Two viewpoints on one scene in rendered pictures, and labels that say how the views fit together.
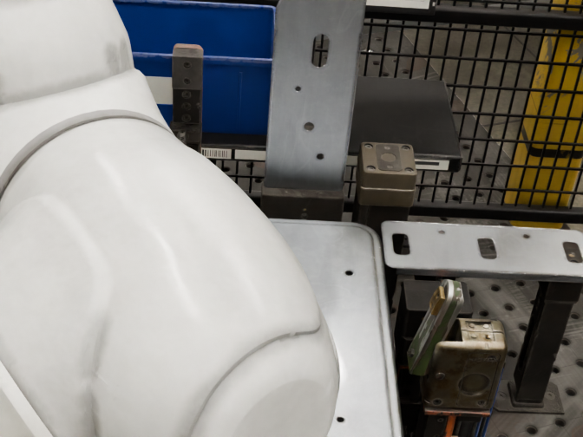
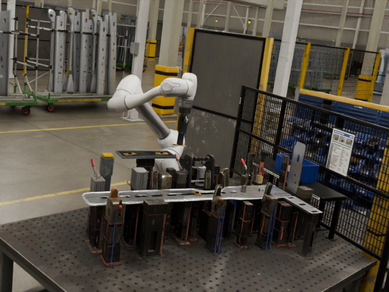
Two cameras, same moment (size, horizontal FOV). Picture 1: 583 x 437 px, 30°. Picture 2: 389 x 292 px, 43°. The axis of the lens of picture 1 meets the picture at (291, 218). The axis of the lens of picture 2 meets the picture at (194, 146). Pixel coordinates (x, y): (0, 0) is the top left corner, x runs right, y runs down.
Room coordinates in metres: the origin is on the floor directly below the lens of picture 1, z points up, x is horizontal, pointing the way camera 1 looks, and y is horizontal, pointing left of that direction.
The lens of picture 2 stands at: (-0.73, -2.69, 1.99)
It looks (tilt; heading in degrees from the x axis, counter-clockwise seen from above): 13 degrees down; 66
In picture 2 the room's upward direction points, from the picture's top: 7 degrees clockwise
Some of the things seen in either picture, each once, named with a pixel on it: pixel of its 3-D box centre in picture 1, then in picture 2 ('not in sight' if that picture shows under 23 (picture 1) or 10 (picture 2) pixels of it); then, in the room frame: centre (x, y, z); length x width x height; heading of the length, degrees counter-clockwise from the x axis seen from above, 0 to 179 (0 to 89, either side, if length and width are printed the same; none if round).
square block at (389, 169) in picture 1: (373, 252); (300, 212); (1.27, -0.13, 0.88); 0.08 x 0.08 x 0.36; 4
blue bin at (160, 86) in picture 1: (173, 65); (296, 167); (1.41, 0.20, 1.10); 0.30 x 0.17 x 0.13; 95
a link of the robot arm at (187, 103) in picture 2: not in sight; (186, 102); (0.45, 0.13, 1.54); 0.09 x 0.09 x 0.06
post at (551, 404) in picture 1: (545, 331); (309, 234); (1.17, -0.39, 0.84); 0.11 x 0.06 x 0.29; 94
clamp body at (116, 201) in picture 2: not in sight; (113, 230); (-0.05, -0.27, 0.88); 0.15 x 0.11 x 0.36; 94
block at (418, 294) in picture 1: (420, 368); (280, 223); (1.08, -0.20, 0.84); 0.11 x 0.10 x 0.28; 94
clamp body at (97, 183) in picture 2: not in sight; (95, 206); (-0.08, 0.08, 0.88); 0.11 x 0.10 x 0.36; 94
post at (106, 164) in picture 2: not in sight; (104, 190); (0.01, 0.25, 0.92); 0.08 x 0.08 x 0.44; 4
